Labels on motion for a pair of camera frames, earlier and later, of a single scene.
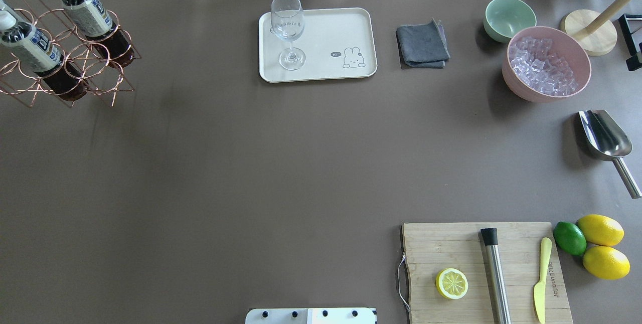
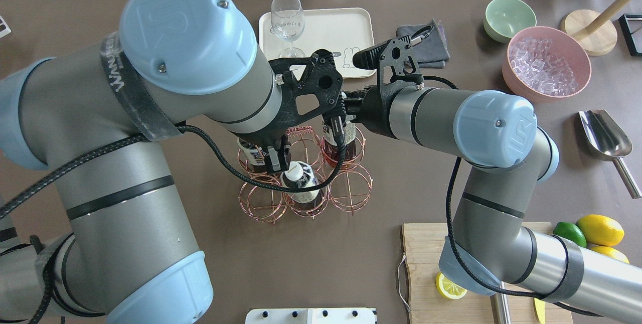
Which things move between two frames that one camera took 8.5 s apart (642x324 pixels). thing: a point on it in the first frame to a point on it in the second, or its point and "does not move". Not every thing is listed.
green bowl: (506, 16) does not move
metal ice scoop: (606, 140) does not move
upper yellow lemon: (600, 230) does not move
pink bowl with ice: (543, 63) does not move
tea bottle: (39, 53) to (300, 175)
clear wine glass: (288, 22) does not move
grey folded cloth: (423, 45) does not move
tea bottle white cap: (91, 19) to (330, 146)
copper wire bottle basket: (50, 57) to (321, 172)
